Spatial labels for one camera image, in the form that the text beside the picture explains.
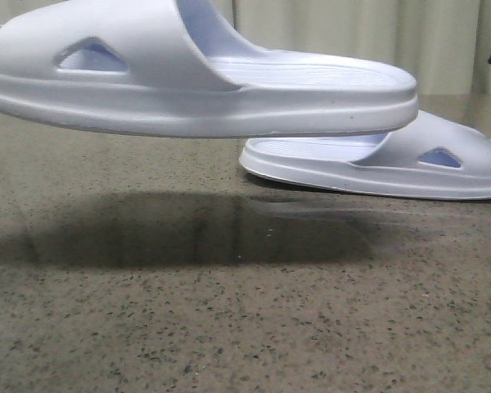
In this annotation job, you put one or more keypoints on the beige curtain backdrop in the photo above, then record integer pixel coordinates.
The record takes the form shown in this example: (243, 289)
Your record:
(445, 44)

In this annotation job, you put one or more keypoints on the pale blue slipper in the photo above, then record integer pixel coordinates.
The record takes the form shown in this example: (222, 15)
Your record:
(178, 69)
(431, 158)

